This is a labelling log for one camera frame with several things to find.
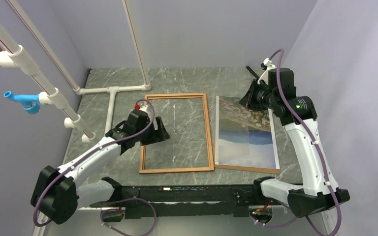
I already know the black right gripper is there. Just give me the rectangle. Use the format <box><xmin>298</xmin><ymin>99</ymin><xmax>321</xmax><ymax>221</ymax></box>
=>
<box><xmin>239</xmin><ymin>79</ymin><xmax>278</xmax><ymax>111</ymax></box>

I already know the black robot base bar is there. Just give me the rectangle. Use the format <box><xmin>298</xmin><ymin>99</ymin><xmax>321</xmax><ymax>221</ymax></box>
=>
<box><xmin>90</xmin><ymin>184</ymin><xmax>274</xmax><ymax>219</ymax></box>

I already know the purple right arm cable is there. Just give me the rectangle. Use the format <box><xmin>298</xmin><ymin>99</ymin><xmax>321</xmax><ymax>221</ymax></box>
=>
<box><xmin>250</xmin><ymin>49</ymin><xmax>342</xmax><ymax>236</ymax></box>

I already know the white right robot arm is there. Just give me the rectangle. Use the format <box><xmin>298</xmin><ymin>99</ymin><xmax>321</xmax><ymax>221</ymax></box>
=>
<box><xmin>239</xmin><ymin>67</ymin><xmax>350</xmax><ymax>218</ymax></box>

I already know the white pvc pipe stand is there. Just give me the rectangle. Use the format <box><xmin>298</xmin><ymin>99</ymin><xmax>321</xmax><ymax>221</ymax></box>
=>
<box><xmin>0</xmin><ymin>0</ymin><xmax>151</xmax><ymax>143</ymax></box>

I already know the landscape photo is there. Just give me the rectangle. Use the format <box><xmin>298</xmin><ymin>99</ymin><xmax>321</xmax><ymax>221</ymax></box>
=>
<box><xmin>214</xmin><ymin>107</ymin><xmax>280</xmax><ymax>174</ymax></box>

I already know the blue faucet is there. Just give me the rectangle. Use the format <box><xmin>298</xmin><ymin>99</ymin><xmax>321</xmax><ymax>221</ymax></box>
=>
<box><xmin>3</xmin><ymin>91</ymin><xmax>41</xmax><ymax>115</ymax></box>

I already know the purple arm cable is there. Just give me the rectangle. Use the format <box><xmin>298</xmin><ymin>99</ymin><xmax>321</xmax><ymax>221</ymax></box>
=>
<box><xmin>32</xmin><ymin>99</ymin><xmax>157</xmax><ymax>236</ymax></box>
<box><xmin>250</xmin><ymin>49</ymin><xmax>342</xmax><ymax>236</ymax></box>

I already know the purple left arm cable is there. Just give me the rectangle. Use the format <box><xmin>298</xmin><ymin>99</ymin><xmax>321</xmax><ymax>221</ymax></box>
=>
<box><xmin>32</xmin><ymin>99</ymin><xmax>157</xmax><ymax>236</ymax></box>

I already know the wooden picture frame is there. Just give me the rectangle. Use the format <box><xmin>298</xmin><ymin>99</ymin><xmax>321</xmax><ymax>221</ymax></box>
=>
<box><xmin>139</xmin><ymin>93</ymin><xmax>215</xmax><ymax>174</ymax></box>

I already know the clear acrylic sheet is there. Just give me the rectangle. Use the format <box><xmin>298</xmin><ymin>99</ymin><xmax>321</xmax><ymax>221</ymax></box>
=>
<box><xmin>215</xmin><ymin>96</ymin><xmax>250</xmax><ymax>166</ymax></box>

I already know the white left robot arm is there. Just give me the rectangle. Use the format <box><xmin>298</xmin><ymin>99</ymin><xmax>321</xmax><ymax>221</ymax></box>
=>
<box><xmin>31</xmin><ymin>109</ymin><xmax>170</xmax><ymax>227</ymax></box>

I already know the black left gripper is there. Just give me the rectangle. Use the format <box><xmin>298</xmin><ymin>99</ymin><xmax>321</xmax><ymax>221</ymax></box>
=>
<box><xmin>135</xmin><ymin>117</ymin><xmax>170</xmax><ymax>146</ymax></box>

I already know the black handled hammer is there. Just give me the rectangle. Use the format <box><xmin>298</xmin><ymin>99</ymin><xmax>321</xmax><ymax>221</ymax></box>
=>
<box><xmin>246</xmin><ymin>66</ymin><xmax>260</xmax><ymax>80</ymax></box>

